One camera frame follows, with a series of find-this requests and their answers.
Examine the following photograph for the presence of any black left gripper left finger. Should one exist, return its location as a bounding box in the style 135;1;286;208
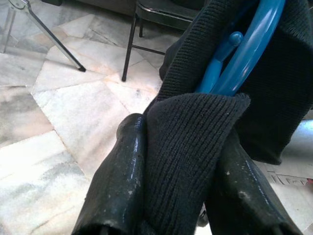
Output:
72;113;148;235

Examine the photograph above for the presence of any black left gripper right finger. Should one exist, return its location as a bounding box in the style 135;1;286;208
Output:
204;132;304;235

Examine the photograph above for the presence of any black polo shirt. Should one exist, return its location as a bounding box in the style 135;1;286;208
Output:
143;0;313;235

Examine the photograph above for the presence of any blue plastic hanger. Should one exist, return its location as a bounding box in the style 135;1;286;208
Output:
195;0;286;95

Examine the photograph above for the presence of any silver metal clothes rack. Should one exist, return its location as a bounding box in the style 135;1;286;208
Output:
3;0;87;73

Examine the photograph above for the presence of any black folding chair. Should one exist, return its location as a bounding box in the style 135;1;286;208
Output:
121;0;203;82

